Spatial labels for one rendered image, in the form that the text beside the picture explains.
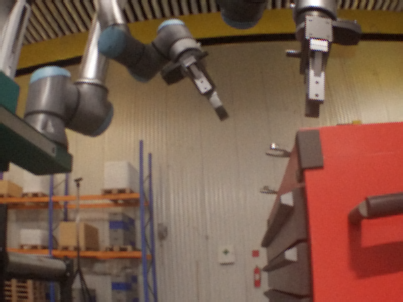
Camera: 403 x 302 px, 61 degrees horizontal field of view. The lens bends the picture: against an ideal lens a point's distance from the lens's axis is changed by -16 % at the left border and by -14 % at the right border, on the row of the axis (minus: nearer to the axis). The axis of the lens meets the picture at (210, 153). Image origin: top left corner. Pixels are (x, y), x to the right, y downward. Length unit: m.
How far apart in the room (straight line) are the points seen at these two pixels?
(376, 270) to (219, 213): 10.52
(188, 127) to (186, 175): 1.45
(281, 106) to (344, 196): 11.51
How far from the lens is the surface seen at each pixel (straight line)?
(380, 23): 9.76
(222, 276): 10.81
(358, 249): 0.50
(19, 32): 1.45
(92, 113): 1.34
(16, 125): 1.01
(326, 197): 0.49
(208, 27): 8.95
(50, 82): 1.26
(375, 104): 12.75
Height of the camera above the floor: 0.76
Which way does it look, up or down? 19 degrees up
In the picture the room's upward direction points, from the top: 3 degrees counter-clockwise
